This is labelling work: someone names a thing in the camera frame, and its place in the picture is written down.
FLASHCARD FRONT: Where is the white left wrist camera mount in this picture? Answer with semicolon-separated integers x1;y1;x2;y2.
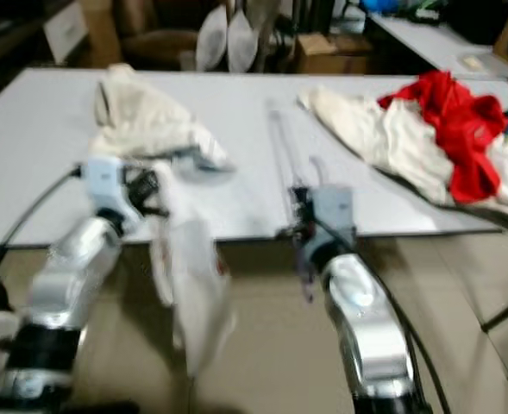
85;155;130;216

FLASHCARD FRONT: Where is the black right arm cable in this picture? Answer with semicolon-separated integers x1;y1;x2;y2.
327;224;453;414

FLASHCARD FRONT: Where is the purple plastic hanger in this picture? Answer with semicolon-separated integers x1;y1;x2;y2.
267;99;334;303

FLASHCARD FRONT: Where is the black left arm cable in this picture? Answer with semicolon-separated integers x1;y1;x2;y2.
0;168;89;290

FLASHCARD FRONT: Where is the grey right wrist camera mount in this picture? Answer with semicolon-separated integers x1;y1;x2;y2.
314;185;357;242

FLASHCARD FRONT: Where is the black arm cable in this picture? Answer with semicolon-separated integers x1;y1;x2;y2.
327;224;453;414
0;168;89;290

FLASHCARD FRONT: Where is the brown chair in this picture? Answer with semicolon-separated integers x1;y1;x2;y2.
116;0;203;70

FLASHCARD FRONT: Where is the white oval panel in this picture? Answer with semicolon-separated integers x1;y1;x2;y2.
196;7;229;73
226;9;260;74

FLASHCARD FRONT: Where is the thin white shirt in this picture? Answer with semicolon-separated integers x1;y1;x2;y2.
148;162;238;379

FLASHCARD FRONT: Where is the white sign board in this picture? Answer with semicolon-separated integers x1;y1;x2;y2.
42;4;91;64

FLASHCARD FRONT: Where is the crumpled cream garment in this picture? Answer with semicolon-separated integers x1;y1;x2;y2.
90;64;235;172

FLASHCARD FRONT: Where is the red shirt with white trim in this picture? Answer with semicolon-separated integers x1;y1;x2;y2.
378;71;508;204

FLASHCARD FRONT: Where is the cardboard box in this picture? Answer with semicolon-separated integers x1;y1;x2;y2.
292;33;372;75

